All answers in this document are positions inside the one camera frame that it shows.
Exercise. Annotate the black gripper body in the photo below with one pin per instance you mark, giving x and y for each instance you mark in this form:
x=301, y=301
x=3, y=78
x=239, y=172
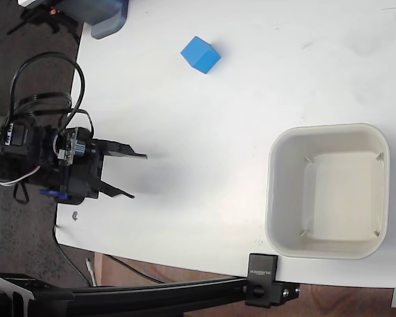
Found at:
x=84, y=175

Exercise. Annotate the blue cube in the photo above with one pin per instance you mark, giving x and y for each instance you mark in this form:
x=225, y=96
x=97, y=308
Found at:
x=199, y=54

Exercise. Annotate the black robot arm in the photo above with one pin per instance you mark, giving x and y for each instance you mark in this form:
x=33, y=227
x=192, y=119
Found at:
x=23, y=148

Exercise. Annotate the white square plastic bin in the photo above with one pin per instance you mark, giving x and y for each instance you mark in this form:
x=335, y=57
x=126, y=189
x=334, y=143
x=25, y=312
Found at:
x=336, y=195

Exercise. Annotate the blue base clamp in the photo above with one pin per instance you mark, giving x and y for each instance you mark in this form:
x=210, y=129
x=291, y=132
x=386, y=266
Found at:
x=54, y=194

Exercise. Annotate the small metal nut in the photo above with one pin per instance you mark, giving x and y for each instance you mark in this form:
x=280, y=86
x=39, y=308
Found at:
x=75, y=215

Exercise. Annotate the blue-gray plastic base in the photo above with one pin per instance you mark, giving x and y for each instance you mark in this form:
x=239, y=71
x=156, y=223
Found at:
x=99, y=16

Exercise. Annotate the black tripod stand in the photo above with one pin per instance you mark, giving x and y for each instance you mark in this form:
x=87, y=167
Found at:
x=43, y=18

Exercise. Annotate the black table clamp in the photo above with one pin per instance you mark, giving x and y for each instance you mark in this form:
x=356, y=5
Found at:
x=262, y=280

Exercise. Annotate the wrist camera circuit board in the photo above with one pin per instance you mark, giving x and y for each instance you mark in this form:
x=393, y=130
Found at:
x=69, y=147

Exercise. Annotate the black aluminium rail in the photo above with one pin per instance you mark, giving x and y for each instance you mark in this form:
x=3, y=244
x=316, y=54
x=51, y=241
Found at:
x=135, y=297

